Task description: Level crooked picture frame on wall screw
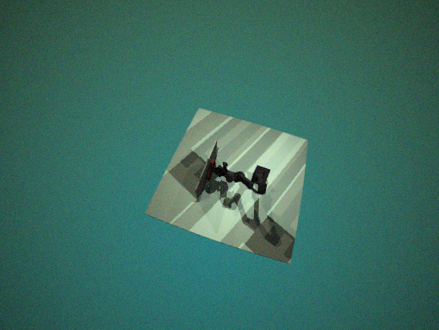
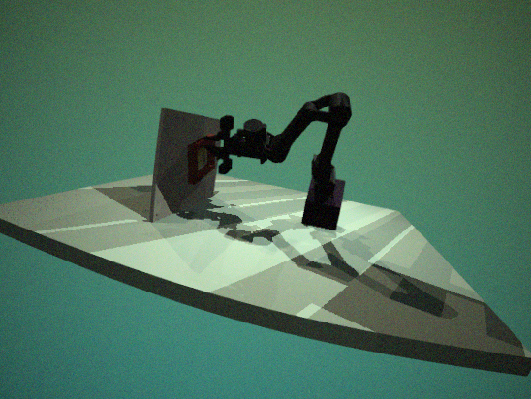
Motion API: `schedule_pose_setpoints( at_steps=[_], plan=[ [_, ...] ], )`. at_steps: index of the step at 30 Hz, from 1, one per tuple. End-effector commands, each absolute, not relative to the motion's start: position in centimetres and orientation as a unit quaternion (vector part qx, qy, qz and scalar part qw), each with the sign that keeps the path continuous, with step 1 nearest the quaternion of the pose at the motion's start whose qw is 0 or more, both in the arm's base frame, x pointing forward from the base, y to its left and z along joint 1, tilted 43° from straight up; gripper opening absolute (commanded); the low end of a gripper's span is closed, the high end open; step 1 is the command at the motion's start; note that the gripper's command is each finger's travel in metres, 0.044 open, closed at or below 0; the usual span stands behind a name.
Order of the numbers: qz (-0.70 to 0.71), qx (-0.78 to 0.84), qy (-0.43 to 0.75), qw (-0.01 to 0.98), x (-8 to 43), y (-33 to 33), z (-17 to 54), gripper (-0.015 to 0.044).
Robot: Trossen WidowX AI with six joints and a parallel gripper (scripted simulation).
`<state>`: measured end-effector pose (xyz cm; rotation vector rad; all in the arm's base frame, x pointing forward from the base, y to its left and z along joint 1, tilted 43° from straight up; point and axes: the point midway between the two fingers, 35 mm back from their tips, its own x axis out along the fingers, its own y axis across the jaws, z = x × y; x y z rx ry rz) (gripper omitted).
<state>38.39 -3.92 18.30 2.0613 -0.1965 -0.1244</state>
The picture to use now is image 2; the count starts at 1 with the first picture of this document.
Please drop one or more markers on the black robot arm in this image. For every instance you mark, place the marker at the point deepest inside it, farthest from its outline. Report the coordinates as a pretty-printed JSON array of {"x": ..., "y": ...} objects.
[{"x": 263, "y": 145}]

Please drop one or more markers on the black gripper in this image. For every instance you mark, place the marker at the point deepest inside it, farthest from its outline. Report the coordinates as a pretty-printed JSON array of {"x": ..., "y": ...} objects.
[{"x": 234, "y": 146}]

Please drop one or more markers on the dark red rectangular picture frame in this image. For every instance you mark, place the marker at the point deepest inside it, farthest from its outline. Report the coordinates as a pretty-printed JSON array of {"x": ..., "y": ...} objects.
[{"x": 200, "y": 161}]

